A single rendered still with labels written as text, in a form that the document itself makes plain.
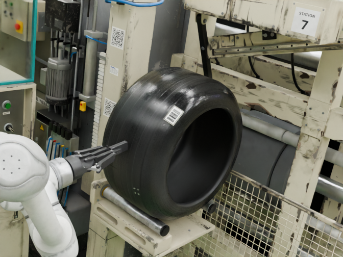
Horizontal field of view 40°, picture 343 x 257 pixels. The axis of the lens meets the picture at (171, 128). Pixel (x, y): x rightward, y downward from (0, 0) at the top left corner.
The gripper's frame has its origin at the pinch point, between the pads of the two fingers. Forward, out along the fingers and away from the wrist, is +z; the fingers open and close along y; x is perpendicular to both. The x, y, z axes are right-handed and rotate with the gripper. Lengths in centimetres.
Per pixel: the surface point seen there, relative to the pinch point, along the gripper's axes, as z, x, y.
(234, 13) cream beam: 55, -37, -1
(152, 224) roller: 11.2, 33.8, -6.0
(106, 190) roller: 11.8, 33.2, 21.3
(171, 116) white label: 14.4, -10.6, -9.5
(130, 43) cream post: 27.9, -23.9, 25.8
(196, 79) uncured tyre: 32.2, -17.6, -4.0
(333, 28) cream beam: 62, -38, -36
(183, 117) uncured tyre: 18.5, -9.7, -11.2
